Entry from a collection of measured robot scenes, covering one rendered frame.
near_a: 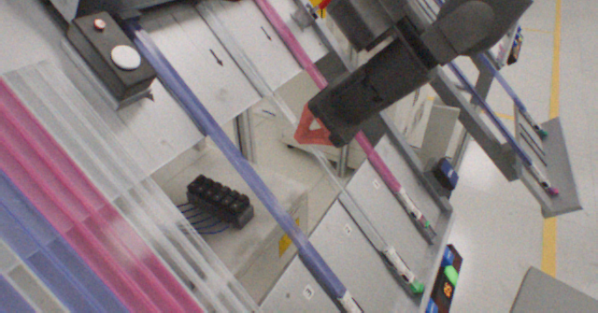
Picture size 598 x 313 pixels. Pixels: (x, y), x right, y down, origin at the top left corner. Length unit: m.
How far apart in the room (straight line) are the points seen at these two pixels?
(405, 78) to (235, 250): 0.52
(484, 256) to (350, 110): 1.34
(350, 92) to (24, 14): 0.33
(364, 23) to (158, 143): 0.24
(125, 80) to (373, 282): 0.40
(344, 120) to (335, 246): 0.18
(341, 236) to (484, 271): 1.18
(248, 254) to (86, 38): 0.51
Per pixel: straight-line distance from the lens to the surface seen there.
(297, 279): 0.44
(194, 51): 0.46
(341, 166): 1.78
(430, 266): 0.62
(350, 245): 0.51
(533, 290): 0.84
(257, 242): 0.76
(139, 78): 0.36
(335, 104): 0.40
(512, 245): 1.77
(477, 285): 1.58
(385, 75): 0.37
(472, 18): 0.33
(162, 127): 0.40
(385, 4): 0.37
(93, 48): 0.37
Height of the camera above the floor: 1.21
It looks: 36 degrees down
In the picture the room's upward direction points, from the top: straight up
